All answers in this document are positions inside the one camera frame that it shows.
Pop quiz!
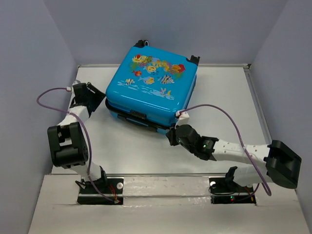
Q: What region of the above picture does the blue hard-shell suitcase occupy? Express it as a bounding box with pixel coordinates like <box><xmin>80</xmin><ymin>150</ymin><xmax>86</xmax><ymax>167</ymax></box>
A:
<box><xmin>105</xmin><ymin>40</ymin><xmax>200</xmax><ymax>134</ymax></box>

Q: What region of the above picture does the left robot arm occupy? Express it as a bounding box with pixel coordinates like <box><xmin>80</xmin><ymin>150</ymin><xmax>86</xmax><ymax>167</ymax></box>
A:
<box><xmin>47</xmin><ymin>81</ymin><xmax>108</xmax><ymax>193</ymax></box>

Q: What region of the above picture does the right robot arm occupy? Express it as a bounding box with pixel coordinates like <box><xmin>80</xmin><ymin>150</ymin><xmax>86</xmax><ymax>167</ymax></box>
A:
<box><xmin>166</xmin><ymin>124</ymin><xmax>302</xmax><ymax>191</ymax></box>

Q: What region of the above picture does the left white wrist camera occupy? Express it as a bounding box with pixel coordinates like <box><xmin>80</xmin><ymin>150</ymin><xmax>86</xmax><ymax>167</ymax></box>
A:
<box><xmin>72</xmin><ymin>80</ymin><xmax>81</xmax><ymax>86</ymax></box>

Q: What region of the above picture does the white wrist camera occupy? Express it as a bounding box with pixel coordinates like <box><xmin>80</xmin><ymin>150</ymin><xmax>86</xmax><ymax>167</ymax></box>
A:
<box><xmin>72</xmin><ymin>80</ymin><xmax>81</xmax><ymax>86</ymax></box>
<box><xmin>175</xmin><ymin>110</ymin><xmax>190</xmax><ymax>128</ymax></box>

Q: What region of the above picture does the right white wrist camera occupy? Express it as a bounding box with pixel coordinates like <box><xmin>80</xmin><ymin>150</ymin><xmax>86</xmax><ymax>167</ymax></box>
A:
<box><xmin>175</xmin><ymin>110</ymin><xmax>190</xmax><ymax>128</ymax></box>

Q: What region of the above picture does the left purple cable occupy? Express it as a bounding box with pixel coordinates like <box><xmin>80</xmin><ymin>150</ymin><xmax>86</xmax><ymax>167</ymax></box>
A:
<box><xmin>36</xmin><ymin>87</ymin><xmax>120</xmax><ymax>204</ymax></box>

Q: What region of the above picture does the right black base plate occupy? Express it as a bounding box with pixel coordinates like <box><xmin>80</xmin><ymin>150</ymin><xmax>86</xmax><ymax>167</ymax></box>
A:
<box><xmin>208</xmin><ymin>177</ymin><xmax>256</xmax><ymax>205</ymax></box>

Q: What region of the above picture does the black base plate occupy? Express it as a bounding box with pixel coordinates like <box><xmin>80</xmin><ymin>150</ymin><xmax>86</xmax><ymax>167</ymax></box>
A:
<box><xmin>208</xmin><ymin>177</ymin><xmax>256</xmax><ymax>205</ymax></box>
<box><xmin>75</xmin><ymin>177</ymin><xmax>124</xmax><ymax>205</ymax></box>

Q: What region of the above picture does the aluminium table rail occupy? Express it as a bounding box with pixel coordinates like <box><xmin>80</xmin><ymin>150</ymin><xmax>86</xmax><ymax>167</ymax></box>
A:
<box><xmin>50</xmin><ymin>172</ymin><xmax>292</xmax><ymax>178</ymax></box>

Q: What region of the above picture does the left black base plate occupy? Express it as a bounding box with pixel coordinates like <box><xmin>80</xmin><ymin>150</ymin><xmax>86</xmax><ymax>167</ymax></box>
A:
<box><xmin>75</xmin><ymin>177</ymin><xmax>124</xmax><ymax>205</ymax></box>

